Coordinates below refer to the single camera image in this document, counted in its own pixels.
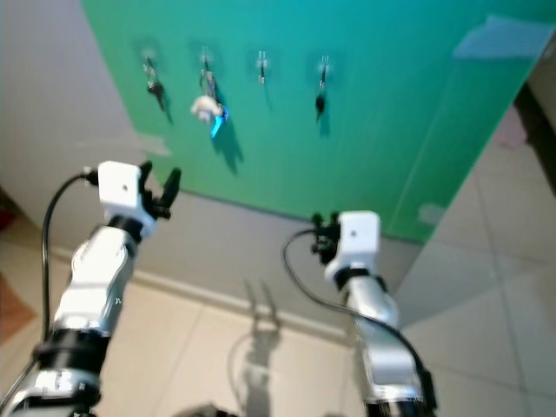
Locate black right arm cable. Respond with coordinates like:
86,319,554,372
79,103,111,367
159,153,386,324
281,228,437,409

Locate black key fob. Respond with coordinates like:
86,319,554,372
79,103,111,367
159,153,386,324
314,73,329,119

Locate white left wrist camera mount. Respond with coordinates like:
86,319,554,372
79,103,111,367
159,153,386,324
96,160,148,232

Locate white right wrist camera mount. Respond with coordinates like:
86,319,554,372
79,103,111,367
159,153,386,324
324,210,382,283

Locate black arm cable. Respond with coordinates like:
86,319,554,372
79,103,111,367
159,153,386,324
40,169,100,344
281,228,437,409

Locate clear adhesive metal hook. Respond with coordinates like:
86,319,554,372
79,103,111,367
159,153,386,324
196,43,216,72
316,54,334,81
255,50,270,84
139,43,158,70

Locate keys with white plush charm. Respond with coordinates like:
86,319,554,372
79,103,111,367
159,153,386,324
190,69,230,140

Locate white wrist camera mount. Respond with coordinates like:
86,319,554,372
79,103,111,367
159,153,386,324
324,210,382,283
96,160,148,232

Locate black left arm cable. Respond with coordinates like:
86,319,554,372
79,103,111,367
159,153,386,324
40,169,100,344

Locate green wall board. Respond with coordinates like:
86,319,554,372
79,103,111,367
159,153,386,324
80,0,556,244

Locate large clear tape patch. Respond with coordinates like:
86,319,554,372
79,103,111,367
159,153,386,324
453,14,550,62

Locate small clear tape strip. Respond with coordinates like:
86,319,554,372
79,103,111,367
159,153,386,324
418,203,447,226

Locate dark metal key bunch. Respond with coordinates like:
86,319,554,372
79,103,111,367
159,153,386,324
144,61,165,107

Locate brown floor mat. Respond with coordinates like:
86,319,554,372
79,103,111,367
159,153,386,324
0,275,30,341

